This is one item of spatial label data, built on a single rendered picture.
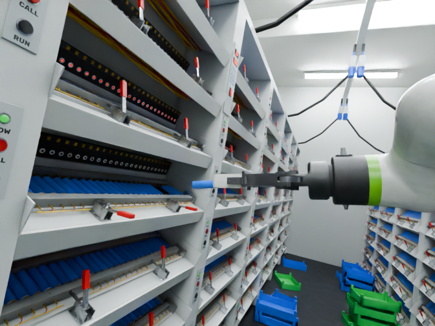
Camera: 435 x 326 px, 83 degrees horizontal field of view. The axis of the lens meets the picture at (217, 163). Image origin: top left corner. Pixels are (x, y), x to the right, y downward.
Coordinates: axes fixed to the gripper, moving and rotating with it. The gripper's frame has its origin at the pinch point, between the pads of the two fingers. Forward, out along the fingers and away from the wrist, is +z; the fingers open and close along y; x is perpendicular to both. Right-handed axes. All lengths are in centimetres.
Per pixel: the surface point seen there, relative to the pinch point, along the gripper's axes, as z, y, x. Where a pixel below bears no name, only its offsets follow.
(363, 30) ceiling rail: -59, -178, -138
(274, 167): 17, -171, -20
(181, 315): 29, -30, 46
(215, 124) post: 16.6, -31.0, -22.9
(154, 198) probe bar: 24.5, -5.8, 4.5
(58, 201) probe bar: 24.6, 21.8, 4.5
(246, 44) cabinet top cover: 13, -60, -72
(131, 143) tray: 19.0, 10.4, -7.7
